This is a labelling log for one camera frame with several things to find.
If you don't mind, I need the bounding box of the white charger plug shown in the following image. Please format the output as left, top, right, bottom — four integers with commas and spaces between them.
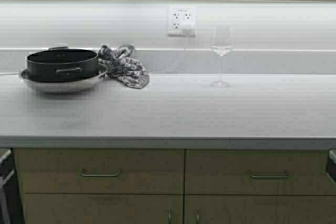
181, 23, 195, 36

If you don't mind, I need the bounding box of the clear wine glass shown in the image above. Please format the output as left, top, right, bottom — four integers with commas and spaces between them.
210, 25, 233, 88

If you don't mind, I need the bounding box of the black cooking pot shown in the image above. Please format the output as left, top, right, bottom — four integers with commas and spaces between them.
26, 47, 99, 82

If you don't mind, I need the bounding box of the right metal base mount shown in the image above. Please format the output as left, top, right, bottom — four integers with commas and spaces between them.
326, 149, 336, 182

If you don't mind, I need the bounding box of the right drawer metal handle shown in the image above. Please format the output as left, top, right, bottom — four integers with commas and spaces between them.
248, 170, 290, 179

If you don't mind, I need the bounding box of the drawer metal handle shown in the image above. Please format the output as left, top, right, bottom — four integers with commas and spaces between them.
248, 170, 290, 179
80, 168, 122, 178

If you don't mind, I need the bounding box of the white wall outlet plate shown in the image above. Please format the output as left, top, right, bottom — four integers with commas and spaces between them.
167, 6, 197, 36

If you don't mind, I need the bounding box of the left drawer metal handle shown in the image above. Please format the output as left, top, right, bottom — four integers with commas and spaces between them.
80, 168, 122, 178

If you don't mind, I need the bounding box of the lower right cabinet door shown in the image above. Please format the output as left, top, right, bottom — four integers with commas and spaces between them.
184, 196, 335, 223

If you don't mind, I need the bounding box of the cabinet door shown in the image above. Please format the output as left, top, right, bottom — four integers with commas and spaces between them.
184, 196, 335, 223
24, 194, 183, 223

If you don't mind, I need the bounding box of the left metal base mount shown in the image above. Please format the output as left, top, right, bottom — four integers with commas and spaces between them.
1, 148, 15, 224

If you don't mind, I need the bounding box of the metal base mount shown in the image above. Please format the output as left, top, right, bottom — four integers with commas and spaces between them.
326, 149, 336, 182
1, 148, 15, 224

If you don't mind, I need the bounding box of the lower right drawer front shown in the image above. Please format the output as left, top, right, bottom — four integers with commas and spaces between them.
185, 150, 335, 196

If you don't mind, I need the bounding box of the white charger cable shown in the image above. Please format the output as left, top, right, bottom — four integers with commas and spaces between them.
148, 34, 190, 74

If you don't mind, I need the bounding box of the lower left cabinet door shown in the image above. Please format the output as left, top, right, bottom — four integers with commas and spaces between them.
24, 194, 183, 223

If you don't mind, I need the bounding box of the lower left drawer front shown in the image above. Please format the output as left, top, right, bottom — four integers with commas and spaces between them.
14, 148, 184, 194

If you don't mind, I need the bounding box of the steel frying pan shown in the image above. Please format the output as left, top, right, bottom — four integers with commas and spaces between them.
18, 64, 107, 94

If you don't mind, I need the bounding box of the grey patterned dish towel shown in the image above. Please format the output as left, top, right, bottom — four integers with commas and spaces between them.
97, 44, 150, 89

